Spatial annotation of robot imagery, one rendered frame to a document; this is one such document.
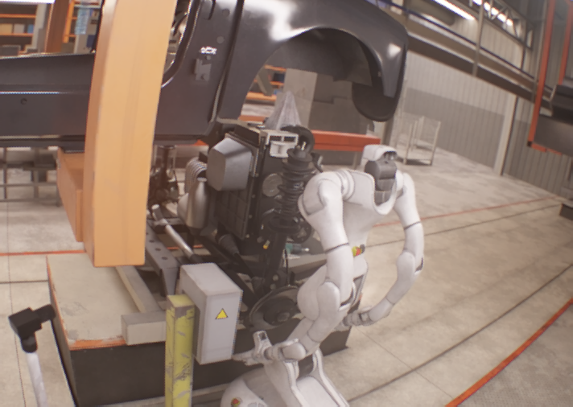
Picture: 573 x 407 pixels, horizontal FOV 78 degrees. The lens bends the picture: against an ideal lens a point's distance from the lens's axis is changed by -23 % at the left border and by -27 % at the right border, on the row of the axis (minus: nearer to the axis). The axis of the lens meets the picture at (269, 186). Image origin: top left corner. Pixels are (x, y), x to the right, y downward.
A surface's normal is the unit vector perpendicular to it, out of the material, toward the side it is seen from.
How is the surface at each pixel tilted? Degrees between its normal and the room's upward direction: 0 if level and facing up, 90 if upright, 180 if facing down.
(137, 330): 90
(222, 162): 90
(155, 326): 90
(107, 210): 90
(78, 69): 76
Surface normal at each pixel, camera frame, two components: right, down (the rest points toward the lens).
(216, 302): 0.54, 0.32
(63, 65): 0.55, 0.04
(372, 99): -0.83, 0.00
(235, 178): 0.20, 0.30
